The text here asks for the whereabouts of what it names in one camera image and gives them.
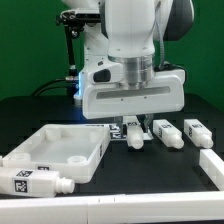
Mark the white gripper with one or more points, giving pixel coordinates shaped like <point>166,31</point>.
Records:
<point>164,93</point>

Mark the black camera on stand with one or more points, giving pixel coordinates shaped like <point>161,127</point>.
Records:
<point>74,22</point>

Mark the white marker sheet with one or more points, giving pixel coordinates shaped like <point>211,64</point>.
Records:
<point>118,133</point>

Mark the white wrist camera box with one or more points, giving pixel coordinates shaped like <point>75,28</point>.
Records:
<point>104,71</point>

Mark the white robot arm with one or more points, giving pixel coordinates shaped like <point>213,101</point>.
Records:
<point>127,33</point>

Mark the white L-shaped obstacle wall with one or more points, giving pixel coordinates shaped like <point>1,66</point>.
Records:
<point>125,209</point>

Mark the white desk top tray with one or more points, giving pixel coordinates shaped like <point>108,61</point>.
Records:
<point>75,151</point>

